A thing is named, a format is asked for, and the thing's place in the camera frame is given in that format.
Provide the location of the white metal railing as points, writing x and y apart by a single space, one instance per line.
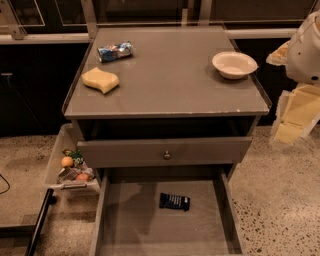
243 19

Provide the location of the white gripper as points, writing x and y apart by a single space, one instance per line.
304 55

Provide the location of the blue white crushed can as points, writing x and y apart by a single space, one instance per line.
114 52

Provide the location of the grey top drawer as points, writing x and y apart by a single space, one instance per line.
149 152

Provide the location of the green snack packet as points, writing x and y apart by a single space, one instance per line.
75 155

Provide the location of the dark blue rxbar wrapper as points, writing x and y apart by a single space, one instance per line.
174 202

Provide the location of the black metal bar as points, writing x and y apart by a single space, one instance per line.
47 201

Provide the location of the round metal drawer knob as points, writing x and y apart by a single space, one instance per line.
167 155

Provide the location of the silver foil snack bag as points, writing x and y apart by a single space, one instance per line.
70 174

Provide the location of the open grey middle drawer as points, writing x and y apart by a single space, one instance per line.
129 221

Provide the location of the yellow wavy sponge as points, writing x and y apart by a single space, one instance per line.
100 80

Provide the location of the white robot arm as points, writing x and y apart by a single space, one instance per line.
303 54

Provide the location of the white paper bowl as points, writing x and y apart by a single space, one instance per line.
234 65

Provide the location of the grey wooden drawer cabinet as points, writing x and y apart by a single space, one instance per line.
168 89

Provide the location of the red apple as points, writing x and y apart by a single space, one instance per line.
83 177

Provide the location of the orange fruit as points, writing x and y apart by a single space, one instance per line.
67 161

